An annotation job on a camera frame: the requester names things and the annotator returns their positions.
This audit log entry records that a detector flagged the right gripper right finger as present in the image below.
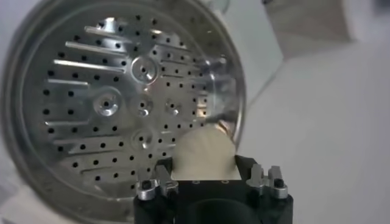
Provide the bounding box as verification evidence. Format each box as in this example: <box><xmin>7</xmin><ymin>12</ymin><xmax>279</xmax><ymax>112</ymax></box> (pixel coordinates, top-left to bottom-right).
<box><xmin>236</xmin><ymin>154</ymin><xmax>289</xmax><ymax>200</ymax></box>

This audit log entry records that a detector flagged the white steamed baozi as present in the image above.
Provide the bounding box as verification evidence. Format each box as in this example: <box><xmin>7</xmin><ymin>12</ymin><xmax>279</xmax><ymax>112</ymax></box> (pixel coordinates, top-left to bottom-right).
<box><xmin>170</xmin><ymin>126</ymin><xmax>241</xmax><ymax>181</ymax></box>

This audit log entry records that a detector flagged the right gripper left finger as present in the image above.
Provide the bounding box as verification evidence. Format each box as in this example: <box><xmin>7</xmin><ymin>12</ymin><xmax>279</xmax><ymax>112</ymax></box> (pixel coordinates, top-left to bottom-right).
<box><xmin>136</xmin><ymin>156</ymin><xmax>180</xmax><ymax>201</ymax></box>

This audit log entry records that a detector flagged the perforated steel steamer basket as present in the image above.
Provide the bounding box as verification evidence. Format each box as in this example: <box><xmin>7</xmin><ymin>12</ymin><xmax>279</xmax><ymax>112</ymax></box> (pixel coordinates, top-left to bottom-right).
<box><xmin>0</xmin><ymin>0</ymin><xmax>247</xmax><ymax>224</ymax></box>

